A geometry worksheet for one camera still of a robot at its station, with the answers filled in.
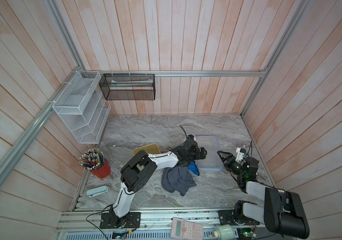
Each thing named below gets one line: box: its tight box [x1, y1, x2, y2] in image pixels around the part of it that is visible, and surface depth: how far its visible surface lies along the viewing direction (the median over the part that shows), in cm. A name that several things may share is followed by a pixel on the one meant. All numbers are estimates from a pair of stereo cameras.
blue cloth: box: [188, 161, 200, 176], surface depth 89 cm
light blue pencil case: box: [86, 185, 109, 198], surface depth 82 cm
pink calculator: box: [171, 217, 204, 240], surface depth 71 cm
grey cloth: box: [161, 165, 197, 196], surface depth 84 cm
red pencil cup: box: [78, 147, 111, 179], surface depth 79 cm
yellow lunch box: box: [133, 143, 161, 156], surface depth 97 cm
